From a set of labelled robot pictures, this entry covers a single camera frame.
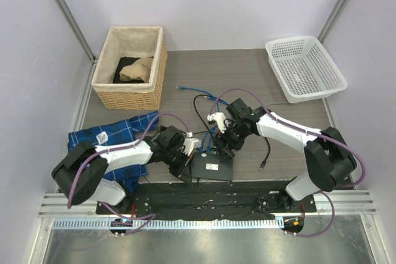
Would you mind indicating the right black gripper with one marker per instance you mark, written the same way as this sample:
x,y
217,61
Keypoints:
x,y
224,138

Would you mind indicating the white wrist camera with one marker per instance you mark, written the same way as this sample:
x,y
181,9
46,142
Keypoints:
x,y
221,121
190,143

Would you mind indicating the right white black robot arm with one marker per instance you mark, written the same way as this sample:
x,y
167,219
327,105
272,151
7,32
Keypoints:
x,y
328,160

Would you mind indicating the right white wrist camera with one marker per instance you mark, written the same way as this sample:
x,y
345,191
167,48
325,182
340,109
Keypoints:
x,y
221,121

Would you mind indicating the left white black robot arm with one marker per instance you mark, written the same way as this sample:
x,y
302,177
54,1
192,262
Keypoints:
x,y
81,174

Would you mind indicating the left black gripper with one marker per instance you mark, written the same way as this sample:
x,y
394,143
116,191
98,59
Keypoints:
x,y
184,170

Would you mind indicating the white plastic perforated basket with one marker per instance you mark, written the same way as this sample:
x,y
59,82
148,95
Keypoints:
x,y
304,69

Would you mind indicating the blue plaid cloth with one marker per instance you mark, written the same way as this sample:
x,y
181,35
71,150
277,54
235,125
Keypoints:
x,y
117,133

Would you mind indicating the wicker basket with liner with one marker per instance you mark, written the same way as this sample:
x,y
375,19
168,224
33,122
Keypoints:
x,y
131,42

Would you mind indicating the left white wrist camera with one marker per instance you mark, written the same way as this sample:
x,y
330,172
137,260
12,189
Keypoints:
x,y
190,143

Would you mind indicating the black cloth in basket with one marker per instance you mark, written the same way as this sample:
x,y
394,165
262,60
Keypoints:
x,y
124,61

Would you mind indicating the black power adapter brick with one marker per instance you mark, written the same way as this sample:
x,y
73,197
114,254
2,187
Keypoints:
x,y
169,132

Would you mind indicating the beige cloth in basket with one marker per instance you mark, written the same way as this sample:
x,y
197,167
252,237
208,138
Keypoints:
x,y
139,70

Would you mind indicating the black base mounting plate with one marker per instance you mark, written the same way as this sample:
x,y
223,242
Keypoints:
x,y
208,201

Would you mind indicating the black network switch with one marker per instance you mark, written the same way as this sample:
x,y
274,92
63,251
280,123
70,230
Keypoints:
x,y
212,167

